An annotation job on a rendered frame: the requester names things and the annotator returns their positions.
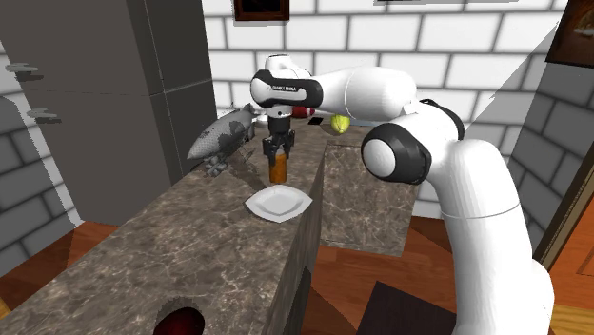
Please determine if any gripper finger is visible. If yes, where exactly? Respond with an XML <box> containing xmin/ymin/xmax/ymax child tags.
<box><xmin>283</xmin><ymin>130</ymin><xmax>297</xmax><ymax>160</ymax></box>
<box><xmin>262</xmin><ymin>131</ymin><xmax>276</xmax><ymax>165</ymax></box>

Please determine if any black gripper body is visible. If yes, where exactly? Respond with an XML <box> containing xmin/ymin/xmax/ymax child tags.
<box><xmin>267</xmin><ymin>115</ymin><xmax>293</xmax><ymax>141</ymax></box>

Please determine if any orange bottle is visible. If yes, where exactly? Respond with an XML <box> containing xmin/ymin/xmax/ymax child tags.
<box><xmin>268</xmin><ymin>151</ymin><xmax>289</xmax><ymax>185</ymax></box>

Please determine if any grey airship model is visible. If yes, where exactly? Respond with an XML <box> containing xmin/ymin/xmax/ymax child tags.
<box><xmin>186</xmin><ymin>103</ymin><xmax>258</xmax><ymax>178</ymax></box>

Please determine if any yellow green fruit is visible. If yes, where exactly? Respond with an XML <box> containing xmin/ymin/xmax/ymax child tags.
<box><xmin>329</xmin><ymin>113</ymin><xmax>352</xmax><ymax>136</ymax></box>

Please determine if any white plate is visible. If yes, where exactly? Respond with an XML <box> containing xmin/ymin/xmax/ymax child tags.
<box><xmin>244</xmin><ymin>184</ymin><xmax>314</xmax><ymax>225</ymax></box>

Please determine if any grey refrigerator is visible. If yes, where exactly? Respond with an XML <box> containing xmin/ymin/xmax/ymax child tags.
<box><xmin>0</xmin><ymin>0</ymin><xmax>220</xmax><ymax>227</ymax></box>

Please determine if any dark red round object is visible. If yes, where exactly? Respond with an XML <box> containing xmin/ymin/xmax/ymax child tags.
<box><xmin>153</xmin><ymin>305</ymin><xmax>207</xmax><ymax>335</ymax></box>

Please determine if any brown wooden door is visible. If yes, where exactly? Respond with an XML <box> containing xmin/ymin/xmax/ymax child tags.
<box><xmin>532</xmin><ymin>156</ymin><xmax>594</xmax><ymax>311</ymax></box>

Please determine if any dark framed wall picture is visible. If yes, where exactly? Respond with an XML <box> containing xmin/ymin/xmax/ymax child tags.
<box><xmin>233</xmin><ymin>0</ymin><xmax>291</xmax><ymax>23</ymax></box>

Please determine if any brown framed wall picture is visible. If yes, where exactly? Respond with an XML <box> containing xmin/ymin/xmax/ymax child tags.
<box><xmin>544</xmin><ymin>0</ymin><xmax>594</xmax><ymax>70</ymax></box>

